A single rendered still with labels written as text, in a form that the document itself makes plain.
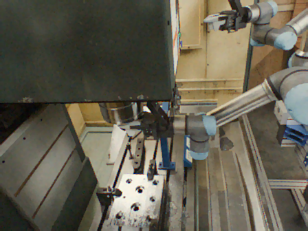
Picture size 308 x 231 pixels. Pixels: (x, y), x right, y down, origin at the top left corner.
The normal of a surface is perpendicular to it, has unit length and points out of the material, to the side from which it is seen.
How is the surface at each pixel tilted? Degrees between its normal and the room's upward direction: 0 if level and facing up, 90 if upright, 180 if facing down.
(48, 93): 90
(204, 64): 90
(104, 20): 90
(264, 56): 90
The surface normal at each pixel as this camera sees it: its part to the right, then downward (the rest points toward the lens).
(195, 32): -0.15, 0.58
